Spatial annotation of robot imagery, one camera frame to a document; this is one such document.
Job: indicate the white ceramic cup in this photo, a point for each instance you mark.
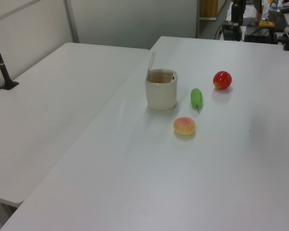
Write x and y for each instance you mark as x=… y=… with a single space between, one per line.
x=161 y=96

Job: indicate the orange yellow toy peach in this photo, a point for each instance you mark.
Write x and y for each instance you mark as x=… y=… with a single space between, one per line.
x=184 y=126

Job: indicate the green toy cucumber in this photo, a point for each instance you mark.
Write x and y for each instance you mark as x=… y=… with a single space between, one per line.
x=196 y=98

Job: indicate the red toy apple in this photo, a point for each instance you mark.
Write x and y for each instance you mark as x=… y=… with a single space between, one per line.
x=222 y=80

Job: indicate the white side table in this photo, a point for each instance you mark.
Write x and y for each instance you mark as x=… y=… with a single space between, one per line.
x=50 y=108

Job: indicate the black equipment box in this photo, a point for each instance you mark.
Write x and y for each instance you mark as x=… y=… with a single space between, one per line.
x=231 y=31

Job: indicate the yellow wooden panel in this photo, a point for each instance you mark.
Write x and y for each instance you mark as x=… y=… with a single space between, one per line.
x=208 y=8

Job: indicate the black equipment stand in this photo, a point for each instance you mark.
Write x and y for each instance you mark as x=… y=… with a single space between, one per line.
x=237 y=12

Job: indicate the large black equipment case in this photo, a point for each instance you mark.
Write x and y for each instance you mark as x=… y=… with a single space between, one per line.
x=257 y=33

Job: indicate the black pole with base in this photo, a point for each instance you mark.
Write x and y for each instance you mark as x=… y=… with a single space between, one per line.
x=1 y=65

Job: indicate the yellow handheld device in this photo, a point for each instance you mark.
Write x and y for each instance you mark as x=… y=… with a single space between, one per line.
x=266 y=24

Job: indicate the black keyboard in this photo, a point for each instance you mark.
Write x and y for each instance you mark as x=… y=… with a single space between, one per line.
x=278 y=19

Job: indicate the grey partition frame post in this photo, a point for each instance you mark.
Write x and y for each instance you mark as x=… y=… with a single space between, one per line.
x=71 y=21

